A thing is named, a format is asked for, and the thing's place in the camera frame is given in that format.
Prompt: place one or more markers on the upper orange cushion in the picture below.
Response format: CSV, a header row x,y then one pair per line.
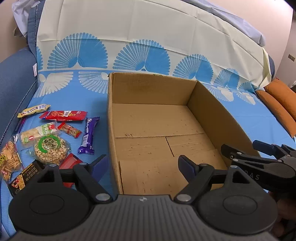
x,y
283,94

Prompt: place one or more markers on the small red nut bar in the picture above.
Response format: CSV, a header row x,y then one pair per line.
x,y
69,130

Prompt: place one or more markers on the open cardboard box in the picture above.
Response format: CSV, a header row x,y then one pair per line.
x,y
153,119

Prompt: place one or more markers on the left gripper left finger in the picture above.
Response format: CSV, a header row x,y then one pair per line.
x,y
86,178

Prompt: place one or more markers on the yellow chocolate bar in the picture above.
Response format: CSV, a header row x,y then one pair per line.
x,y
33,110

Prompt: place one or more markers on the orange cushion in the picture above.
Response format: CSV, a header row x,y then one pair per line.
x,y
281,114
283,94

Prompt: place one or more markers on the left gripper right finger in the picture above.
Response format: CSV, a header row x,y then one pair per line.
x,y
198,178

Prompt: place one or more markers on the right hand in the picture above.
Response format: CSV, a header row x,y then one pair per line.
x,y
285,223

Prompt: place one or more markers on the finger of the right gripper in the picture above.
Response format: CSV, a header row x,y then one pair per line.
x,y
274,150
245,161

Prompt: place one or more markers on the red snack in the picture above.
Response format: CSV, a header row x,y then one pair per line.
x,y
66,168

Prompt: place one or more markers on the purple chocolate bar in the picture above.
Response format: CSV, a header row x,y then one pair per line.
x,y
86,146

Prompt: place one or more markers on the clear bag of biscuits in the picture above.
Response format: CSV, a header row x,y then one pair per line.
x,y
10,161

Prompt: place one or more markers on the green label rice cracker pack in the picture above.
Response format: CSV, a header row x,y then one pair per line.
x,y
27,137

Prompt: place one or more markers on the black chocolate bar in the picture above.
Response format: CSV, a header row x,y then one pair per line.
x,y
21,181

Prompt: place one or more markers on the red peanut snack packet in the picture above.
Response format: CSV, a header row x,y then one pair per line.
x,y
64,115

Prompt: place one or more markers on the round puffed grain cake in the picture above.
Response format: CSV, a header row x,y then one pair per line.
x,y
51,149

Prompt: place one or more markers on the lower orange cushion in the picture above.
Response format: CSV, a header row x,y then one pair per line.
x,y
281,114

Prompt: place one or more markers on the blue fan-patterned cloth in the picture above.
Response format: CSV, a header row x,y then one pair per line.
x,y
79,43

